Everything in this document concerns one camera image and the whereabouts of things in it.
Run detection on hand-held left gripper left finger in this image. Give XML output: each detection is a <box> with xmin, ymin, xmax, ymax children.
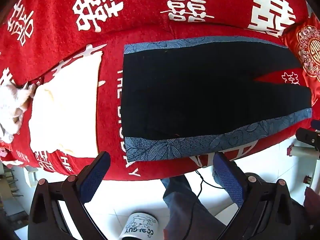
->
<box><xmin>27</xmin><ymin>151</ymin><xmax>112</xmax><ymax>240</ymax></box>

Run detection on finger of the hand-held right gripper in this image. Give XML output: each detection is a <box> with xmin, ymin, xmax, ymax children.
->
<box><xmin>296</xmin><ymin>127</ymin><xmax>320</xmax><ymax>153</ymax></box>

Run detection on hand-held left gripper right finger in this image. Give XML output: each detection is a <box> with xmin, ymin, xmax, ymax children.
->
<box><xmin>212</xmin><ymin>152</ymin><xmax>304</xmax><ymax>240</ymax></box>

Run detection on black pants with blue-grey trim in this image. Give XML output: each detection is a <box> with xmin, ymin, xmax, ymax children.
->
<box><xmin>122</xmin><ymin>35</ymin><xmax>313</xmax><ymax>163</ymax></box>

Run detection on person's leg in jeans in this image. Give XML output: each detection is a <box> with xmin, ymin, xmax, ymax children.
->
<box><xmin>160</xmin><ymin>175</ymin><xmax>225</xmax><ymax>240</ymax></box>

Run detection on white printed slipper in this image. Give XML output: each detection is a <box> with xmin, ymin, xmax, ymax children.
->
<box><xmin>119</xmin><ymin>212</ymin><xmax>165</xmax><ymax>240</ymax></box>

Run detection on cream folded cloth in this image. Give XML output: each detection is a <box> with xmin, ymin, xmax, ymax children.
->
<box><xmin>29</xmin><ymin>52</ymin><xmax>104</xmax><ymax>155</ymax></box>

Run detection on red embroidered cushion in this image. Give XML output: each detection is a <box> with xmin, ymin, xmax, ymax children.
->
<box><xmin>279</xmin><ymin>14</ymin><xmax>320</xmax><ymax>108</ymax></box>

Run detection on white fluffy plush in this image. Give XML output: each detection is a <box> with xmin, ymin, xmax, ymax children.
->
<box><xmin>0</xmin><ymin>81</ymin><xmax>37</xmax><ymax>143</ymax></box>

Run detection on red printed blanket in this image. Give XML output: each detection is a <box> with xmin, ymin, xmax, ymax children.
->
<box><xmin>0</xmin><ymin>0</ymin><xmax>320</xmax><ymax>182</ymax></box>

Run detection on black cable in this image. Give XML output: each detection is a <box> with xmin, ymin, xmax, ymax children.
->
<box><xmin>185</xmin><ymin>169</ymin><xmax>225</xmax><ymax>240</ymax></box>

